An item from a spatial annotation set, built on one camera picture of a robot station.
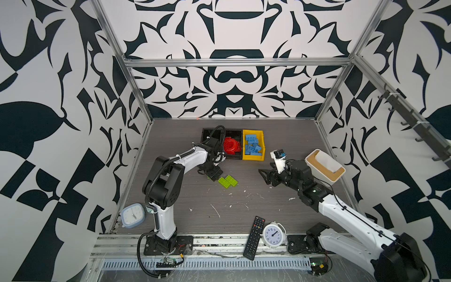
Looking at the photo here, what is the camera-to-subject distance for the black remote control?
727 millimetres

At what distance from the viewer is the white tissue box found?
2.97ft

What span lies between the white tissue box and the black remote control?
38 centimetres
